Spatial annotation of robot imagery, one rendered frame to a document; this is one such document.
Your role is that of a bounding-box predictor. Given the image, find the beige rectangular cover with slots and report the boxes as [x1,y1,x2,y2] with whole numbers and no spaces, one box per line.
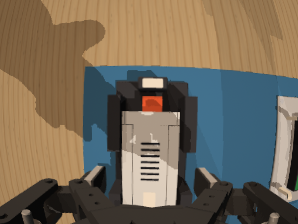
[122,111,180,207]

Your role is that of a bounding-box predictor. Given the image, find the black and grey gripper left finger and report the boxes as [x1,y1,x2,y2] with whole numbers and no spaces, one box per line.
[0,166,132,224]

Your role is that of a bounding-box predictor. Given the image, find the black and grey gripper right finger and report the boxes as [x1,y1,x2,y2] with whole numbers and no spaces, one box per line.
[174,168,298,224]

